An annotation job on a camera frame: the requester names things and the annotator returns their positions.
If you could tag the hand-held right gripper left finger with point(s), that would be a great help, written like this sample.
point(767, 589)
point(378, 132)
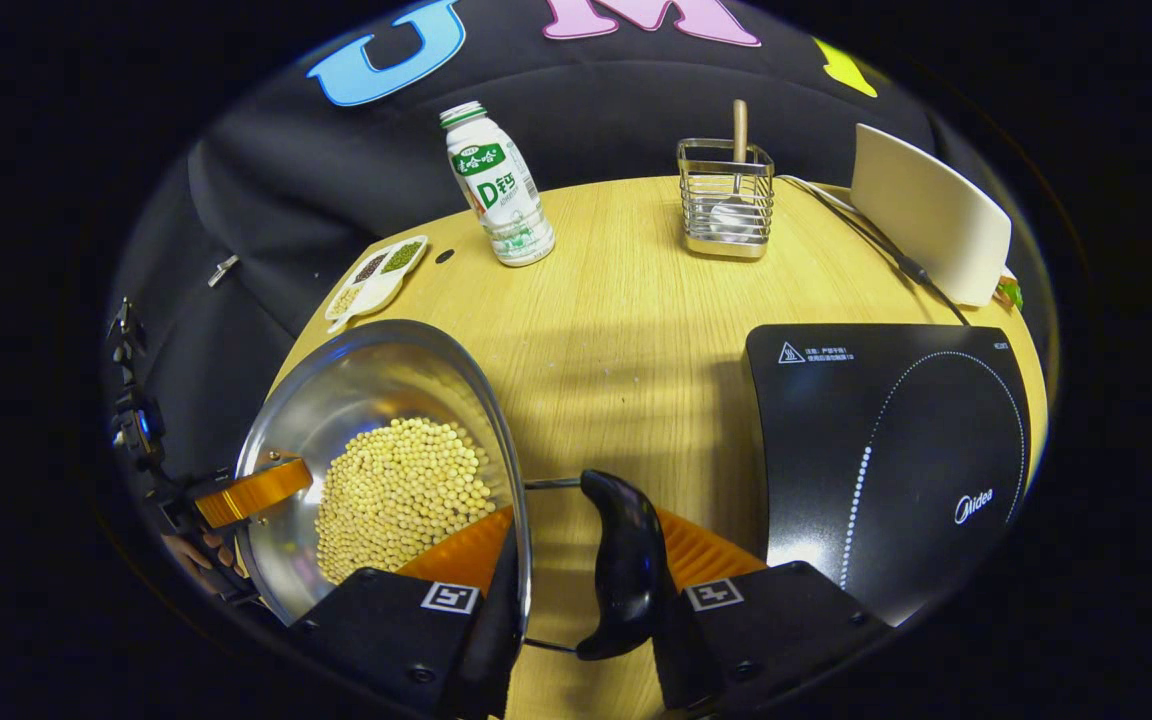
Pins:
point(406, 630)

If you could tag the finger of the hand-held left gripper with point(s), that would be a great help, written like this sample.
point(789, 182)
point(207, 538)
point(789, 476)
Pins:
point(256, 490)

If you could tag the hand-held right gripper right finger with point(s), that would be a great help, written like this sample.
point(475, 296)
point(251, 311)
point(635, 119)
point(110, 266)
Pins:
point(776, 630)

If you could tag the black induction cooktop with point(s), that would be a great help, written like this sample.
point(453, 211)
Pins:
point(886, 430)

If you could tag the pile of soybeans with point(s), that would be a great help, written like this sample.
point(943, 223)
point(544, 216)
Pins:
point(406, 500)

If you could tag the small grey clip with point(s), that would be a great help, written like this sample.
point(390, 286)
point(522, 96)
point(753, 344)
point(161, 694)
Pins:
point(224, 268)

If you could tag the white divided bean dish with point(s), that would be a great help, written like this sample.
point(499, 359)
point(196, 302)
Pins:
point(376, 285)

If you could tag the white drink bottle green label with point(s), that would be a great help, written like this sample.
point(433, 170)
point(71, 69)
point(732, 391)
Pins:
point(501, 190)

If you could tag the sandwich with lettuce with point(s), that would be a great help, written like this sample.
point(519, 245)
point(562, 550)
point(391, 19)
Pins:
point(1011, 292)

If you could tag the white toaster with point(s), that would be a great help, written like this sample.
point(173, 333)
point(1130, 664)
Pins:
point(926, 215)

